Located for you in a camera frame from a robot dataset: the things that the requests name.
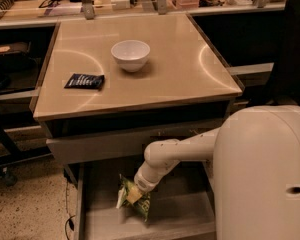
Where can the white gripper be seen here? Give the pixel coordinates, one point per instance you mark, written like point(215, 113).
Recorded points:
point(145, 184)

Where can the green jalapeno chip bag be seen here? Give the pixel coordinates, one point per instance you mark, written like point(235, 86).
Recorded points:
point(142, 206)

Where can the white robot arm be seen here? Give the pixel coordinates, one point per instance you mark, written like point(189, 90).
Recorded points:
point(256, 171)

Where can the open middle drawer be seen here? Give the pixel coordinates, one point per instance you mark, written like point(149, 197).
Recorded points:
point(181, 206)

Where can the closed top drawer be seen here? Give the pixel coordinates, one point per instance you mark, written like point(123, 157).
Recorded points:
point(122, 143)

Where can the wooden drawer cabinet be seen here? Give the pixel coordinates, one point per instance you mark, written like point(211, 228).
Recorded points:
point(112, 86)

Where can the dark blue snack packet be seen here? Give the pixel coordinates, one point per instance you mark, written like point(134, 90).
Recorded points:
point(85, 81)

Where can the black rolling cart base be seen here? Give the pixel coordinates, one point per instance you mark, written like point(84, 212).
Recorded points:
point(21, 140)

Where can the white ceramic bowl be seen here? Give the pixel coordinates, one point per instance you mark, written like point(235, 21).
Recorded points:
point(131, 55)

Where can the black office chair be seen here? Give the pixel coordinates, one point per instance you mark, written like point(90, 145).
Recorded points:
point(284, 81)

